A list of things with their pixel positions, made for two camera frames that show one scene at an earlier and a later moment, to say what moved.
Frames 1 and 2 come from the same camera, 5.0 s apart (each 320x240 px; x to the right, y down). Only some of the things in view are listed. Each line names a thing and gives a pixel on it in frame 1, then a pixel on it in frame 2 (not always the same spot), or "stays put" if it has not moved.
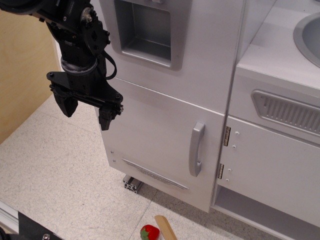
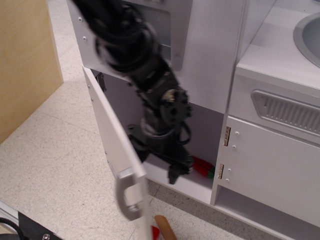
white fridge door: [166, 144] → [132, 187]
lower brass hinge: [220, 171] stays put
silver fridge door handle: [194, 165] → [131, 178]
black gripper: [92, 87] → [168, 149]
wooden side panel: [27, 55] stays put
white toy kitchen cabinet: [269, 176] stays put
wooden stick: [165, 227] stays put
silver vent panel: [298, 115] stays put
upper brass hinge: [227, 136] stays put
